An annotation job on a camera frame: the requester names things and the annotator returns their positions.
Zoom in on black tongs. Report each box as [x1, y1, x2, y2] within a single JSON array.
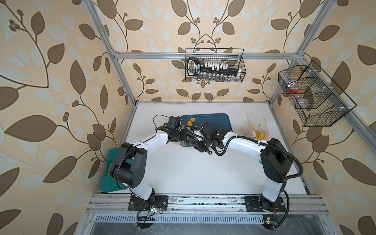
[[189, 139, 212, 155]]

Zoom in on wire basket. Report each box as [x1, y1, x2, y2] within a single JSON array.
[[278, 61, 356, 127], [185, 48, 246, 83]]

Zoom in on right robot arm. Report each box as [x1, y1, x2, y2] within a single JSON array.
[[185, 122, 293, 207]]

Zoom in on black corrugated cable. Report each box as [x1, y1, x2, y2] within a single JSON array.
[[184, 127, 304, 230]]

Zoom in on back wire basket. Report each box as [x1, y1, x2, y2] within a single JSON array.
[[185, 48, 246, 83]]

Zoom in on right wire basket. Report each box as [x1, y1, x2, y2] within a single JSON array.
[[278, 61, 356, 127]]

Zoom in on green box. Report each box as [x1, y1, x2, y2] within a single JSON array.
[[99, 148, 128, 193]]

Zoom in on clear zip bag yellow strip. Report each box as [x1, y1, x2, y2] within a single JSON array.
[[179, 129, 195, 147]]

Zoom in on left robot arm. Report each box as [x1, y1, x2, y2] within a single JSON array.
[[110, 116, 187, 202]]

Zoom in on teal tray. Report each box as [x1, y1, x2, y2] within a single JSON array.
[[180, 113, 233, 131]]

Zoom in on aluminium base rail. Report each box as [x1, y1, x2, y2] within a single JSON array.
[[87, 193, 329, 215]]

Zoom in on clear duck zip bag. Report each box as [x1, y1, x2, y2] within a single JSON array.
[[255, 111, 269, 141]]

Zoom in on orange duck zip bag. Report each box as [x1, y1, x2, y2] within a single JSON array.
[[245, 112, 257, 139]]

